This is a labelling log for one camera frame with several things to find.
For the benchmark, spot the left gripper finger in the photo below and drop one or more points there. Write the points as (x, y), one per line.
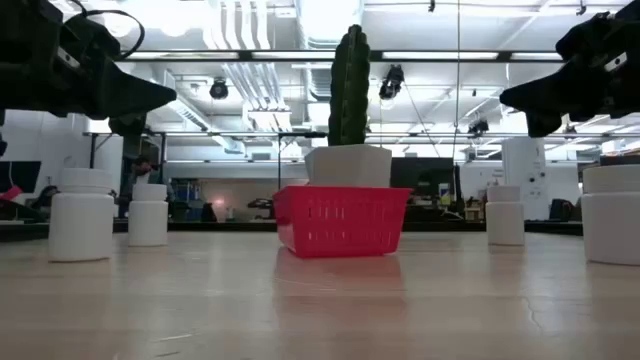
(130, 87)
(130, 109)

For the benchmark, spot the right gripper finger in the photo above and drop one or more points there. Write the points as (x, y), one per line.
(545, 106)
(555, 86)

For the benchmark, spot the white pill bottle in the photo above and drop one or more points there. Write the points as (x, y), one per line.
(505, 220)
(148, 220)
(81, 225)
(612, 225)

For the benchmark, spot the red plastic basket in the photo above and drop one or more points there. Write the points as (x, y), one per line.
(340, 191)

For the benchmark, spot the black metal rack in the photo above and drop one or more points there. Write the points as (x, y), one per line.
(92, 150)

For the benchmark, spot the long ceiling light strip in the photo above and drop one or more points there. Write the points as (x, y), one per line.
(190, 55)

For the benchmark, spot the white cabinet with stickers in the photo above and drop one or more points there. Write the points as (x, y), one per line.
(522, 177)

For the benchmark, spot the black monitor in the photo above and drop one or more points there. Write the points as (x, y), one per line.
(620, 160)
(20, 175)

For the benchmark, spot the red flat object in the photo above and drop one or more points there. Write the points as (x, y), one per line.
(10, 193)

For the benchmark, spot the black pole stand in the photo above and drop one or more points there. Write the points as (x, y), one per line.
(315, 134)

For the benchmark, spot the green cactus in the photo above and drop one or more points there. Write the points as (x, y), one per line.
(349, 90)

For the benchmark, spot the black hanging camera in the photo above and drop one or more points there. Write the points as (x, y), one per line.
(477, 126)
(391, 82)

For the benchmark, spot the black round ceiling camera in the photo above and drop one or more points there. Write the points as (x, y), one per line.
(218, 89)

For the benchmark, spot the black metal table frame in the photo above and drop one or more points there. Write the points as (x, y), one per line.
(225, 226)

